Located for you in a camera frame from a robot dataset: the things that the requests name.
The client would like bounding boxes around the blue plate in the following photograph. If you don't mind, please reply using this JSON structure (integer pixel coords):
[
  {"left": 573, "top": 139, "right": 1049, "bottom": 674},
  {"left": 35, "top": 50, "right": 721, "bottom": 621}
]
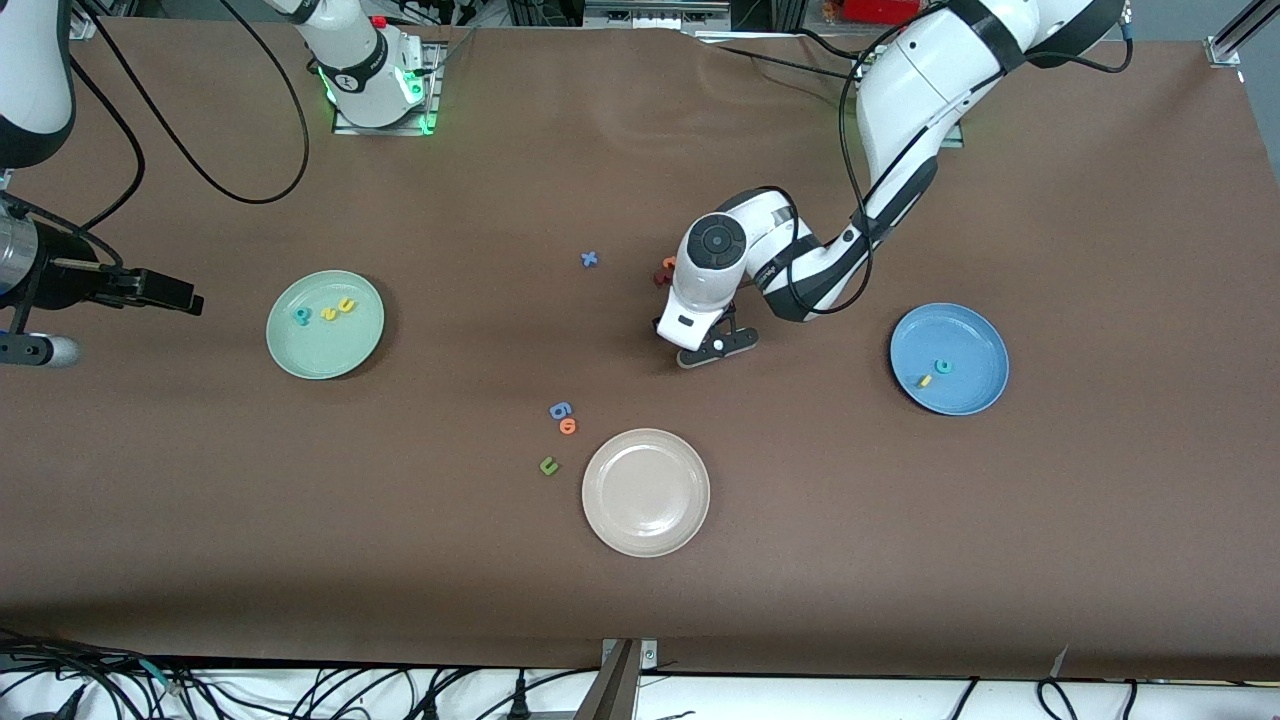
[{"left": 889, "top": 303, "right": 1011, "bottom": 417}]

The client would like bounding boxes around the green plate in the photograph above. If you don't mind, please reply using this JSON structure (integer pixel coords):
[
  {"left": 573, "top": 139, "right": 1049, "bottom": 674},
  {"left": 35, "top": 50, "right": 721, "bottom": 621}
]
[{"left": 266, "top": 270, "right": 386, "bottom": 381}]

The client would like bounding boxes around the beige plate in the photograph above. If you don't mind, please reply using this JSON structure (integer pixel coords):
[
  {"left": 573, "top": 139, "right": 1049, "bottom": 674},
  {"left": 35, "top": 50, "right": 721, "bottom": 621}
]
[{"left": 581, "top": 428, "right": 712, "bottom": 558}]

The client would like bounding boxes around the aluminium frame strut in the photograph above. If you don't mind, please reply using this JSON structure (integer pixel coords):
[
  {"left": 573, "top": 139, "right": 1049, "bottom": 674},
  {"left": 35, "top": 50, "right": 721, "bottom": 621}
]
[{"left": 1218, "top": 0, "right": 1280, "bottom": 51}]

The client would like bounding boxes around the brown paper table cover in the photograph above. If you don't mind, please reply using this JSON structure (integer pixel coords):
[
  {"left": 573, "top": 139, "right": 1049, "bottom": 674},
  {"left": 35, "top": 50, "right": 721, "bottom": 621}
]
[{"left": 0, "top": 25, "right": 1280, "bottom": 681}]

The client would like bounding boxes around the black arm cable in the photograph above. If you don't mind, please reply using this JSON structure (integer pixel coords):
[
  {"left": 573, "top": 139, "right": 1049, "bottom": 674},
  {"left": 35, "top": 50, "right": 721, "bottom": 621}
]
[
  {"left": 0, "top": 0, "right": 311, "bottom": 271},
  {"left": 745, "top": 0, "right": 1136, "bottom": 321}
]

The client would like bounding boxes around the black table cable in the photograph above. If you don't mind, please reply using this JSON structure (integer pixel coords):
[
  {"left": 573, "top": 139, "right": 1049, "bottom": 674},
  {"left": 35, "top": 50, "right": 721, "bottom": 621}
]
[
  {"left": 712, "top": 42, "right": 863, "bottom": 81},
  {"left": 795, "top": 27, "right": 869, "bottom": 59}
]

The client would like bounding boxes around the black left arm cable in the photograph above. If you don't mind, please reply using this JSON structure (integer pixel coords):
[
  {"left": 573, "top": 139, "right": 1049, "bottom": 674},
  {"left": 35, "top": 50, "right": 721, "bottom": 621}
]
[{"left": 745, "top": 0, "right": 1136, "bottom": 321}]

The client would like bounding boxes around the grey metal frame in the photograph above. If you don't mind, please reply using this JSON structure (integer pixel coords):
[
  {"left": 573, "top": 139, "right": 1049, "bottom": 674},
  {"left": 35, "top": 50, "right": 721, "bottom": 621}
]
[{"left": 583, "top": 0, "right": 733, "bottom": 33}]

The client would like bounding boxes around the aluminium profile beam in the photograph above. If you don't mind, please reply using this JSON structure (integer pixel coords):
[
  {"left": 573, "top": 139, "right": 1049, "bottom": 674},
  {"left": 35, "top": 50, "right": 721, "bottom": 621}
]
[{"left": 575, "top": 640, "right": 641, "bottom": 720}]

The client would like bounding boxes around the red box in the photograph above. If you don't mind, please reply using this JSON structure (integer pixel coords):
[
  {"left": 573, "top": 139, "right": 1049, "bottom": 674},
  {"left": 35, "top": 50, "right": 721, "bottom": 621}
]
[{"left": 843, "top": 0, "right": 923, "bottom": 26}]

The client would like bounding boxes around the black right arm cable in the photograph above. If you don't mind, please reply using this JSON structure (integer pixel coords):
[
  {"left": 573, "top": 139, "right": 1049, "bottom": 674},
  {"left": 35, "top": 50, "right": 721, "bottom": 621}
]
[{"left": 0, "top": 0, "right": 311, "bottom": 271}]

